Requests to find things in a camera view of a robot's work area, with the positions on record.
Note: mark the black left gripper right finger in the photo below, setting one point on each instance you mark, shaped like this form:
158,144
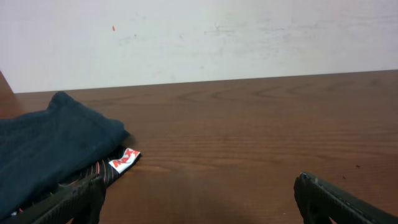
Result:
320,202

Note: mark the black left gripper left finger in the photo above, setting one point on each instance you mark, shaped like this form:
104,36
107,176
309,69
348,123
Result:
80,202

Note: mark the folded navy shorts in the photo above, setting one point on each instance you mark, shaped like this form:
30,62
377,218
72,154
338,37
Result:
43,150

